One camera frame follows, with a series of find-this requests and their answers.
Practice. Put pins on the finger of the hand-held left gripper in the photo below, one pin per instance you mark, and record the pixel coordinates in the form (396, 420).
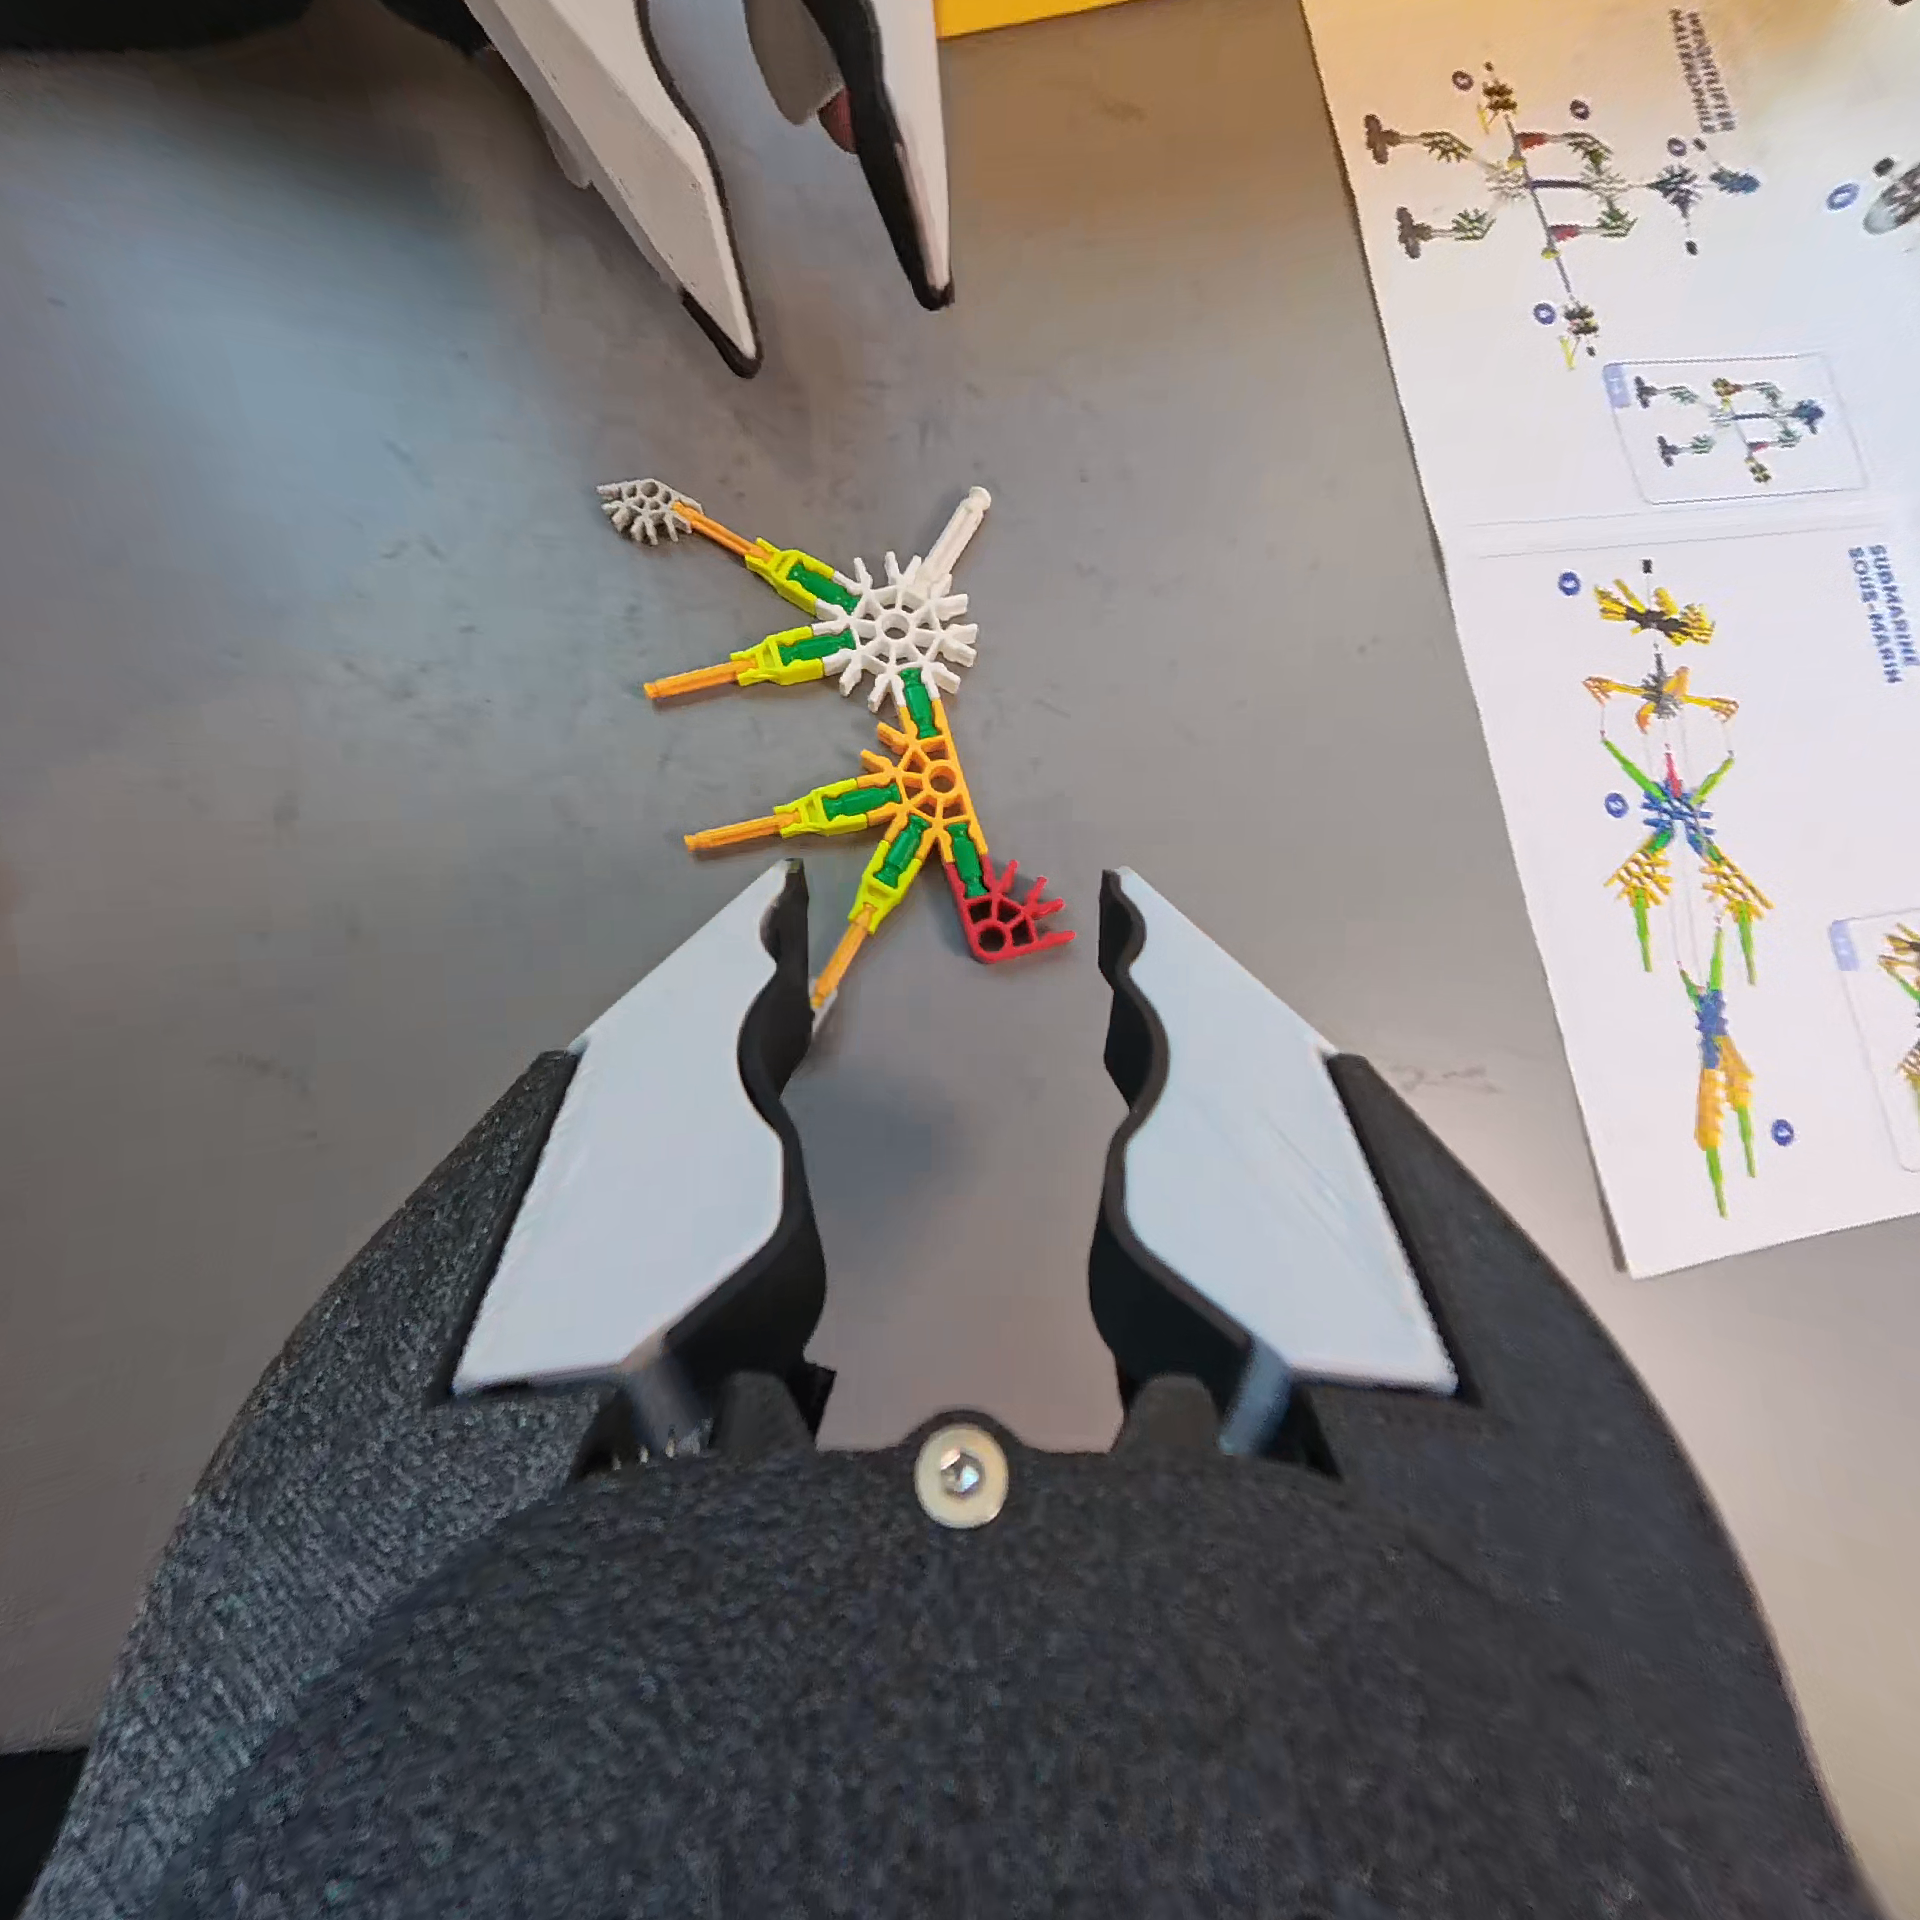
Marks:
(909, 118)
(629, 136)

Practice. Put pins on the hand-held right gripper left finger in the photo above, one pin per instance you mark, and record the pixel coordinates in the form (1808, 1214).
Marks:
(629, 1201)

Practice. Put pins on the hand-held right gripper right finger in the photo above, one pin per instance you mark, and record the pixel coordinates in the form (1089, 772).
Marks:
(1277, 1201)

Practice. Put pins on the yellow plastic bin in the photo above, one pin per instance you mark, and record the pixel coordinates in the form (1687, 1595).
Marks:
(1036, 14)

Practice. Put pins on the small grey connector piece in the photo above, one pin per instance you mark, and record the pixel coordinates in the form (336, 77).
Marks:
(643, 510)

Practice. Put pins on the colourful construction toy model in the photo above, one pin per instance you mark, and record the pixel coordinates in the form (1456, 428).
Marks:
(897, 622)

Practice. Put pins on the grey desk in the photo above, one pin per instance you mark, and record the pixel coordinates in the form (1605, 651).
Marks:
(300, 600)

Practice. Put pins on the white folded instruction sheet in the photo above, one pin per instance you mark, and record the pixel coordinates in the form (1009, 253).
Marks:
(1651, 675)

